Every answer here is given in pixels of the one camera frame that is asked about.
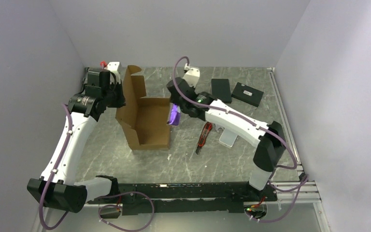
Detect purple foil packet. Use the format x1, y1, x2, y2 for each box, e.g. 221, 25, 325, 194
167, 104, 181, 126

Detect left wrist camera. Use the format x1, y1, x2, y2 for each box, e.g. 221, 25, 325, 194
100, 61, 122, 82

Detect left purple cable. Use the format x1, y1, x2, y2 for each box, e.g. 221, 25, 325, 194
38, 103, 156, 232

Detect purple cable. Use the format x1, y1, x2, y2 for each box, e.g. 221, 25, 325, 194
38, 103, 156, 232
172, 56, 310, 224

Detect black rectangular box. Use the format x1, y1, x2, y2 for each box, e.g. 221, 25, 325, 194
211, 79, 232, 103

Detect silver open-end wrench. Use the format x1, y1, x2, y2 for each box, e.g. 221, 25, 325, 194
214, 125, 224, 132

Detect black box with label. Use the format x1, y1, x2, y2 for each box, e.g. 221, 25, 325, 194
231, 82, 264, 107

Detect white network switch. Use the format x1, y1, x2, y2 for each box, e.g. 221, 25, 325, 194
219, 128, 238, 148

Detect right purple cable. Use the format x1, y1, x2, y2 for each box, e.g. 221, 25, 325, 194
172, 56, 310, 224

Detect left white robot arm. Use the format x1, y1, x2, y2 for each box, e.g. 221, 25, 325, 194
27, 68, 125, 213

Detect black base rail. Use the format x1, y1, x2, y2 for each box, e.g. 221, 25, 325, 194
87, 182, 277, 216

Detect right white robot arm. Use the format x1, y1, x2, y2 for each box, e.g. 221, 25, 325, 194
166, 77, 286, 201

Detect red utility knife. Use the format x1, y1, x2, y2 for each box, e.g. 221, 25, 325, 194
195, 122, 213, 155

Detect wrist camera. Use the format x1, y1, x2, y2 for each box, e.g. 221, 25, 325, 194
100, 61, 122, 82
183, 64, 200, 88

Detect brown cardboard express box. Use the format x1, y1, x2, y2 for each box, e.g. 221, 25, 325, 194
115, 65, 171, 150

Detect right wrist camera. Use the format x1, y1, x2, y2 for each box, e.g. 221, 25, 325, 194
183, 64, 200, 88

